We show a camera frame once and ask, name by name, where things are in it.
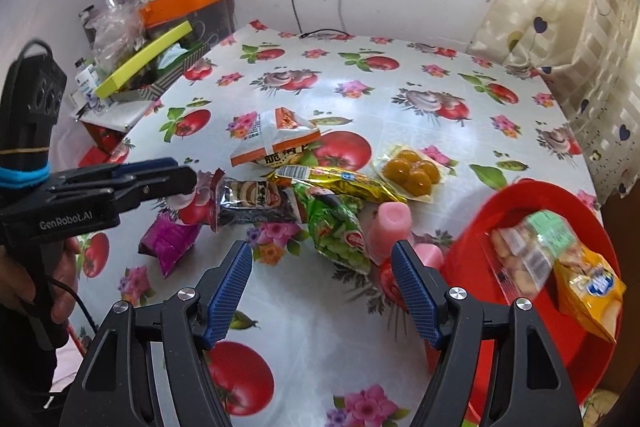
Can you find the clear plastic bag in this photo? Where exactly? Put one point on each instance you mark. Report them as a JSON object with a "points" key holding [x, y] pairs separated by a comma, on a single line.
{"points": [[119, 35]]}

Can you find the yellow fruit balls packet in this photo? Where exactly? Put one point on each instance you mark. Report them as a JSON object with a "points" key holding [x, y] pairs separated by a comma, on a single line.
{"points": [[411, 173]]}

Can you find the white bottle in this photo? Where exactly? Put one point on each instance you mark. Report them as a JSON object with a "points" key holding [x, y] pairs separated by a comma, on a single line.
{"points": [[88, 80]]}

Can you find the dark cookie packet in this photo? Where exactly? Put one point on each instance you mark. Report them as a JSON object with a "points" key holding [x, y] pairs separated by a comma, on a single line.
{"points": [[252, 202]]}

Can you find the yellow orange snack bag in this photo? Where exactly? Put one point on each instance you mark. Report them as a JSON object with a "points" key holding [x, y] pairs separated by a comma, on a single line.
{"points": [[589, 291]]}

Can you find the floral fruit print tablecloth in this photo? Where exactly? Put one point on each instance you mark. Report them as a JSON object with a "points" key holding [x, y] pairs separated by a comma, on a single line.
{"points": [[319, 153]]}

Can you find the yellow foil snack bar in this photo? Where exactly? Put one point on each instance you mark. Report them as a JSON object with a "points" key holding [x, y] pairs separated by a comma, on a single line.
{"points": [[339, 181]]}

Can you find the yellow-green flat box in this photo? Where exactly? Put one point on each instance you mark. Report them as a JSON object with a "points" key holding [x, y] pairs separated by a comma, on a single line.
{"points": [[145, 56]]}

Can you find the green snack bag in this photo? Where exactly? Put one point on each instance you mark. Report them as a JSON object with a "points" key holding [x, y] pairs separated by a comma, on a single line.
{"points": [[333, 226]]}

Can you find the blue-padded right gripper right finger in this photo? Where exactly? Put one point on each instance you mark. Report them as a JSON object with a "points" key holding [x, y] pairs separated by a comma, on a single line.
{"points": [[529, 385]]}

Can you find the purple snack packet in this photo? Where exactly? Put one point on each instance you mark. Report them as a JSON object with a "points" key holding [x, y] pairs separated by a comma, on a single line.
{"points": [[168, 242]]}

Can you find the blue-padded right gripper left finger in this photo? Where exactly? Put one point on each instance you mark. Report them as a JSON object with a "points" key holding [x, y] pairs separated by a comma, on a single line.
{"points": [[115, 385]]}

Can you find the pink jelly cup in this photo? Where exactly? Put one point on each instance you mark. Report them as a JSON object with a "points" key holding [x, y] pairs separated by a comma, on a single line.
{"points": [[430, 255], [392, 223]]}

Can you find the clear green-label cookie pack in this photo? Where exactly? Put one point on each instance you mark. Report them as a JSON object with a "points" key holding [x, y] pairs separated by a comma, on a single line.
{"points": [[522, 257]]}

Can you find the orange storage box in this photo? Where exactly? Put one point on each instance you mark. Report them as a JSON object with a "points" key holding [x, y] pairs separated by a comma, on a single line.
{"points": [[210, 20]]}

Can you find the person's left hand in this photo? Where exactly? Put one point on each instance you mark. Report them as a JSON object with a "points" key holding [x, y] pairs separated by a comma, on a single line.
{"points": [[17, 286]]}

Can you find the white orange snack bag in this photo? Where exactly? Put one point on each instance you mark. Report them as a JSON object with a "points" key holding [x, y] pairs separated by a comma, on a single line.
{"points": [[272, 138]]}

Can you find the cream heart print curtain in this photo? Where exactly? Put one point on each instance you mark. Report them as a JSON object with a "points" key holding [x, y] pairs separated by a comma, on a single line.
{"points": [[588, 53]]}

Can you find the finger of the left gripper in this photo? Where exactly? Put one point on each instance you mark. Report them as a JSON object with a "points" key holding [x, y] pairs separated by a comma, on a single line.
{"points": [[108, 172], [128, 192]]}

